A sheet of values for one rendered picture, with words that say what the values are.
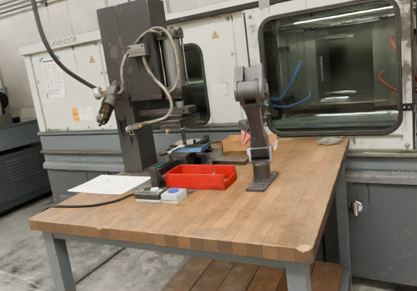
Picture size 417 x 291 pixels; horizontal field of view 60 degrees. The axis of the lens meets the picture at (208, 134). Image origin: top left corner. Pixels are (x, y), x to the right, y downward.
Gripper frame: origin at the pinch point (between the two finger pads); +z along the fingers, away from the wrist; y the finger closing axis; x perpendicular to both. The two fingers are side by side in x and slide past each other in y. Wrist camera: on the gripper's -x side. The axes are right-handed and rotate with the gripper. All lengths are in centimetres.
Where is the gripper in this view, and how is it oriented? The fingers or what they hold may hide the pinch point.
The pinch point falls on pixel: (244, 144)
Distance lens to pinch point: 150.8
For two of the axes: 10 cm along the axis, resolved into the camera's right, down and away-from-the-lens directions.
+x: -5.2, 1.8, -8.4
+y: -7.9, -4.7, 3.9
